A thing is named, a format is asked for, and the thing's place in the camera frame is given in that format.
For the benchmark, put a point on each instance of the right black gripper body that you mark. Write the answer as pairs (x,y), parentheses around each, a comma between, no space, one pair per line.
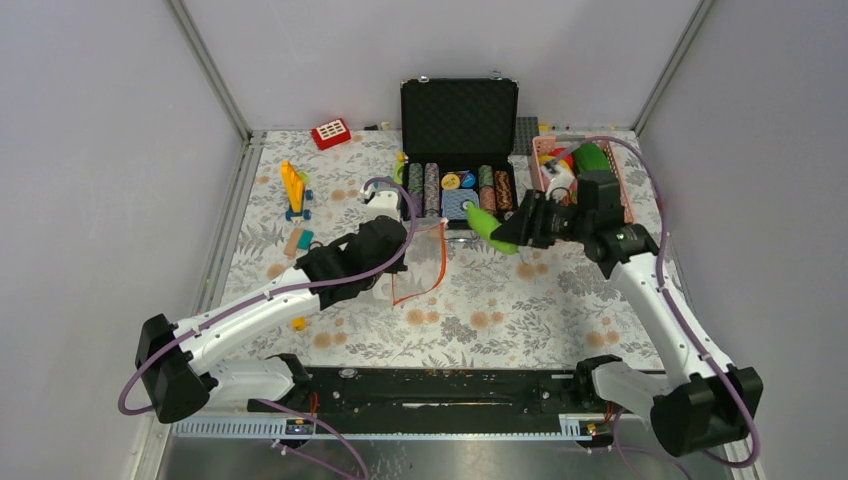
(553,221)

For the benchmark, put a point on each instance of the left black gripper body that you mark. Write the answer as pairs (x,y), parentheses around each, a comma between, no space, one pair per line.
(399,268)

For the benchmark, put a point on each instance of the clear orange-zip bag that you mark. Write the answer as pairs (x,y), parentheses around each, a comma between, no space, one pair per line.
(426,261)

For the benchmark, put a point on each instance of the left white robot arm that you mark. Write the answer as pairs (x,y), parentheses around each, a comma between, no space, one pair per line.
(185,365)

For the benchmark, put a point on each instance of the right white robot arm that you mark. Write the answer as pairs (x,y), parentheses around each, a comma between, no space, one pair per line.
(704,400)

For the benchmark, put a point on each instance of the red toy strawberry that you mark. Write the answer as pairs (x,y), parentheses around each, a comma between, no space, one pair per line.
(565,158)

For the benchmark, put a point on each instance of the wooden teal toy blocks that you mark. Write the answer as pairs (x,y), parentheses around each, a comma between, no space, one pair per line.
(300,239)

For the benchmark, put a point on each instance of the pink plastic basket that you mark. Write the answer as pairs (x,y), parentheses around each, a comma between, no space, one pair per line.
(559,181)

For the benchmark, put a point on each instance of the green yellow toy figure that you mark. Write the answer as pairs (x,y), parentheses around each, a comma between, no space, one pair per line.
(399,168)

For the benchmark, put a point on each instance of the green white bok choy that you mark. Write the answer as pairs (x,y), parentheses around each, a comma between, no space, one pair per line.
(590,157)

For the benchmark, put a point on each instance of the grey building baseplate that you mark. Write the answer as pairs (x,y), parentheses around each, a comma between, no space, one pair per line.
(526,129)

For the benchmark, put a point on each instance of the yellow blue toy cart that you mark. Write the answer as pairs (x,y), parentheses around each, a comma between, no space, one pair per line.
(298,195)

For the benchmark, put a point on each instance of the floral table mat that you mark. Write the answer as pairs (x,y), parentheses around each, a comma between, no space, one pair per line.
(536,309)

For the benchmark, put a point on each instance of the small yellow toy piece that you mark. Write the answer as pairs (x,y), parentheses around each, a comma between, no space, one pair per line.
(299,324)

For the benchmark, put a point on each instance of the black poker chip case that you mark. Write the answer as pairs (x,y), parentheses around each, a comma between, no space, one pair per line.
(462,124)

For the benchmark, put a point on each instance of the red white toy block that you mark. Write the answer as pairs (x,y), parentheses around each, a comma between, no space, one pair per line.
(331,134)

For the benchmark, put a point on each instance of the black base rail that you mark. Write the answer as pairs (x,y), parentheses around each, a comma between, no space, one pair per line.
(424,402)

